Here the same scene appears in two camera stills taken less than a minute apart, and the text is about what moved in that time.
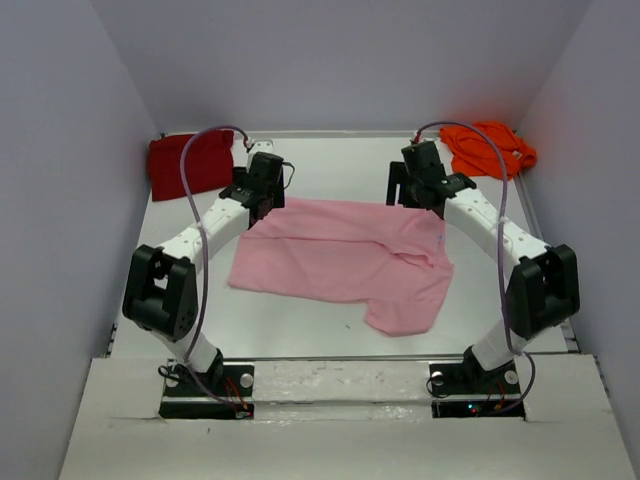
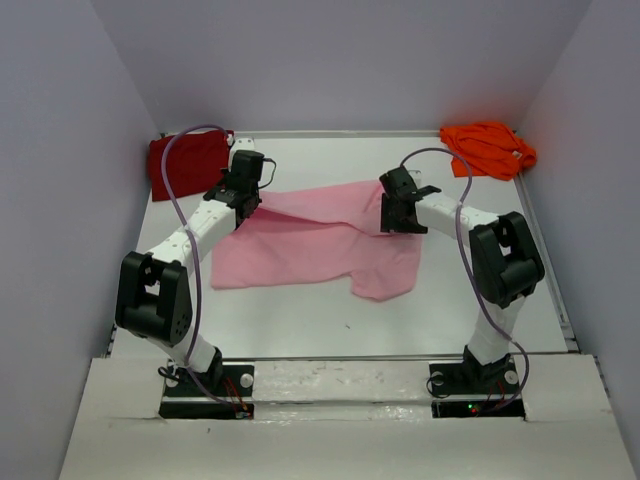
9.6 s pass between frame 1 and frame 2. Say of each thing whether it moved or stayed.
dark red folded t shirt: stayed
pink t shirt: moved
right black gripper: moved
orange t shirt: stayed
